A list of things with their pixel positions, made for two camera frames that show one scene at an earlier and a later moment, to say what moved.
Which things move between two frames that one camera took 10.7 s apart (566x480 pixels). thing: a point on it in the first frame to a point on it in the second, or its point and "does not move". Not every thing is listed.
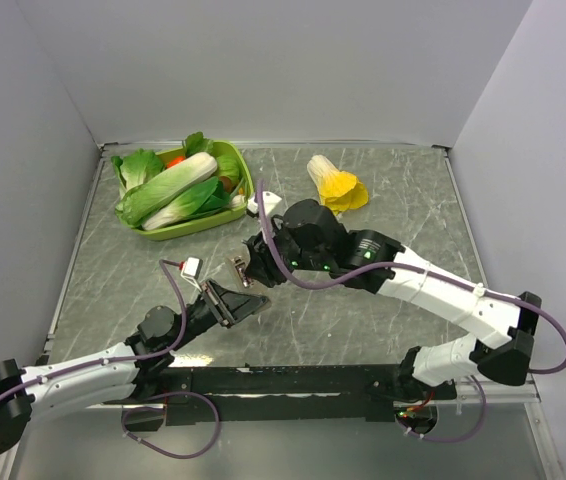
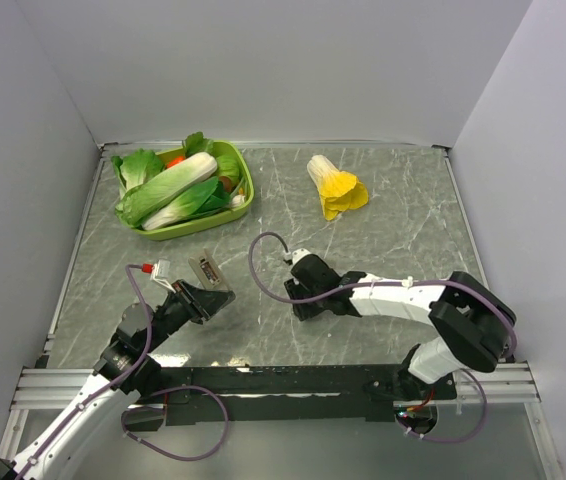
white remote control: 237,264 to 209,272
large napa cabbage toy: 140,199 does not move
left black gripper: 231,307 to 199,303
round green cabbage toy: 228,165 does not move
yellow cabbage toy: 337,189 does not move
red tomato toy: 176,161 does not move
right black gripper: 261,268 to 303,311
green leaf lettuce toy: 135,169 does not move
